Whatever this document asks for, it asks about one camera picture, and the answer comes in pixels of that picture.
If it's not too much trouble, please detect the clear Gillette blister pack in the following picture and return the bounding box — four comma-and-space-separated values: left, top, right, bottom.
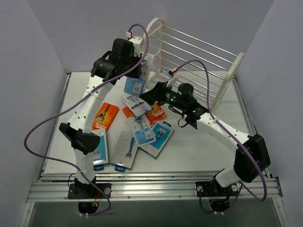
128, 114, 156, 147
124, 53, 154, 96

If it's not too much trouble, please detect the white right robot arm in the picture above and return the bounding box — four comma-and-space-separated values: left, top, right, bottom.
139, 82, 271, 195

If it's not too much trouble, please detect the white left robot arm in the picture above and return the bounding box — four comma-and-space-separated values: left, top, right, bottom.
59, 36, 150, 198

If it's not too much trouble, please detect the cream metal-rod shelf rack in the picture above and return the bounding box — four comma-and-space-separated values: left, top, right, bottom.
146, 17, 244, 111

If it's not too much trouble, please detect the orange Gillette Fusion5 box right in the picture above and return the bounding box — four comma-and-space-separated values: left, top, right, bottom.
146, 103, 167, 125

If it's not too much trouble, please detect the orange gillette fusion5 box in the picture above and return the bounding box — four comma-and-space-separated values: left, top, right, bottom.
146, 103, 167, 125
122, 106, 135, 118
92, 102, 119, 131

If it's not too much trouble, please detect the white Gillette Skinguard razor pack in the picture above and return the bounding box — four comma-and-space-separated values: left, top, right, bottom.
121, 94, 152, 117

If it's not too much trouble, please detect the orange Gillette Fusion5 box middle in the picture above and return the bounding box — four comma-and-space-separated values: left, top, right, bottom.
122, 106, 135, 118

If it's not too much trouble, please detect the blue Harry's razor box right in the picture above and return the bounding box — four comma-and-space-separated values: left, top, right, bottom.
139, 121, 174, 159

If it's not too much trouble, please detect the orange Gillette Fusion5 box left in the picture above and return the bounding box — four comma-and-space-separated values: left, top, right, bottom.
92, 102, 119, 131

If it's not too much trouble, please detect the grey Harry's box blue razor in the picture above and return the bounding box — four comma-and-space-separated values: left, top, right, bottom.
110, 131, 138, 173

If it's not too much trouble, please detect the blue Harry's razor box left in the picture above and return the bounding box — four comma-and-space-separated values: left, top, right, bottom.
92, 128, 109, 172

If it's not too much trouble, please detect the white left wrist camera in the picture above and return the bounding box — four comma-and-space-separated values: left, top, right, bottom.
126, 32, 144, 57

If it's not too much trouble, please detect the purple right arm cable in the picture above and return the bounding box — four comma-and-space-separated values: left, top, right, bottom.
175, 59, 268, 201

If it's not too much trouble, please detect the aluminium mounting rail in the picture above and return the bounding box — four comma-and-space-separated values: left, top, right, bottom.
26, 170, 284, 204

